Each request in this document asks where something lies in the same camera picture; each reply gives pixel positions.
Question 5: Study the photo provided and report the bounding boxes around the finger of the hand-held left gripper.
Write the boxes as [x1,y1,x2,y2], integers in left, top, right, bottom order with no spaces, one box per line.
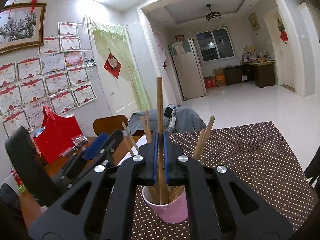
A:
[67,129,125,184]
[61,132,110,181]

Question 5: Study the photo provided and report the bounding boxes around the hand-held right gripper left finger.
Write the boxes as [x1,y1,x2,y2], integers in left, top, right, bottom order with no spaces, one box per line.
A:
[28,131,160,240]

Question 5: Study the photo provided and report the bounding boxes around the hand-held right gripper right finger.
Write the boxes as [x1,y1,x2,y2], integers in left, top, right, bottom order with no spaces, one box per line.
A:
[163,131,295,240]

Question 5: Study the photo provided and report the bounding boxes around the wooden chopstick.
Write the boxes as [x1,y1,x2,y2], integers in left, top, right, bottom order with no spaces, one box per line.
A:
[192,128,206,160]
[196,115,216,160]
[121,122,139,157]
[145,109,152,143]
[140,115,150,144]
[156,77,166,205]

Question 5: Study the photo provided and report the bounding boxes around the pink cup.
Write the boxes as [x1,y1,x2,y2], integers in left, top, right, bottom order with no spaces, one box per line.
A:
[142,185,189,224]

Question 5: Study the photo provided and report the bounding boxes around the shiny plastic packet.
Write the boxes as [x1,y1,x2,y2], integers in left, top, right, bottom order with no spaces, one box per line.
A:
[61,134,88,157]

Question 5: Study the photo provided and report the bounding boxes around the wooden chair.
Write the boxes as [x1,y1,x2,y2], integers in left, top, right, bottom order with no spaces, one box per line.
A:
[93,114,129,137]

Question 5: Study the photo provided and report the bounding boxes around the red soda can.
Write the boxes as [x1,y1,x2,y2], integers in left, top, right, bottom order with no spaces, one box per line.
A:
[10,166,24,188]

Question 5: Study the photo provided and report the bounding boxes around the red box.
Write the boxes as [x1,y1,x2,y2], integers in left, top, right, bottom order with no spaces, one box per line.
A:
[32,106,84,164]

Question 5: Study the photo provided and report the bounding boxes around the grey jacket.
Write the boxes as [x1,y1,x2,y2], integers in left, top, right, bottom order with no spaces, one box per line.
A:
[128,104,207,137]

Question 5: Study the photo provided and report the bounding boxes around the brown polka-dot tablecloth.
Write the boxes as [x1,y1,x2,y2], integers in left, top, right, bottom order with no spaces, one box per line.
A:
[131,121,315,240]

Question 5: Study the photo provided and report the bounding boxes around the white refrigerator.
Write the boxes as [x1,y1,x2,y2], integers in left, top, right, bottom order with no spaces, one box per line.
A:
[168,39,207,100]

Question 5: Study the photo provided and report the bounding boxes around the green curtain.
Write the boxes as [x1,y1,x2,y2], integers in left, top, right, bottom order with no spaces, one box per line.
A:
[89,19,150,110]

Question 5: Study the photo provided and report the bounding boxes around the orange carton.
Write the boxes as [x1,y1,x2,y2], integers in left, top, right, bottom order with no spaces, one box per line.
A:
[214,69,227,87]

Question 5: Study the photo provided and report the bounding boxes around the dark low cabinet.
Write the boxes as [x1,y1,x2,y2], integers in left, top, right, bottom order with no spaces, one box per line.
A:
[224,66,242,86]

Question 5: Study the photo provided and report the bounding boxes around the barred window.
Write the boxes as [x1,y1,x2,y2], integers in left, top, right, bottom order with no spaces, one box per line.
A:
[195,28,235,62]

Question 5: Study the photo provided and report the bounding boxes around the framed tree painting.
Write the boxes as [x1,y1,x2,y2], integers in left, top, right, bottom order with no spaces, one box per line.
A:
[0,2,47,55]

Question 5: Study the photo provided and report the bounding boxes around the dark wooden desk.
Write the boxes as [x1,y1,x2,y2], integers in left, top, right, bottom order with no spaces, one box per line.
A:
[240,59,276,88]

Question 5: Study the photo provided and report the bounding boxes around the clutter of desk items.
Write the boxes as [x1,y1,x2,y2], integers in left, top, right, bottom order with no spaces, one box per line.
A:
[241,45,273,63]

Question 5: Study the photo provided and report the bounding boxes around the ceiling fan lamp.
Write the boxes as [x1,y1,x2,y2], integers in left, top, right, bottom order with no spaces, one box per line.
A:
[205,4,222,22]

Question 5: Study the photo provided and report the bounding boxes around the white door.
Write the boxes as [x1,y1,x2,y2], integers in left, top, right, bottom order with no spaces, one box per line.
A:
[265,7,295,90]

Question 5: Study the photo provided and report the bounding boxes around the small framed picture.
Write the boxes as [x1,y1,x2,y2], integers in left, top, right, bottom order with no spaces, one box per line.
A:
[248,12,260,32]

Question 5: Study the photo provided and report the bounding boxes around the wall of award certificates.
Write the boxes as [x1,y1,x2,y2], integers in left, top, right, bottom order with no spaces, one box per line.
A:
[0,21,97,138]

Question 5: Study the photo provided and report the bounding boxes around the pink wall hanging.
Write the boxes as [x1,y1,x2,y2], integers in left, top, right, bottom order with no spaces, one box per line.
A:
[154,31,167,68]

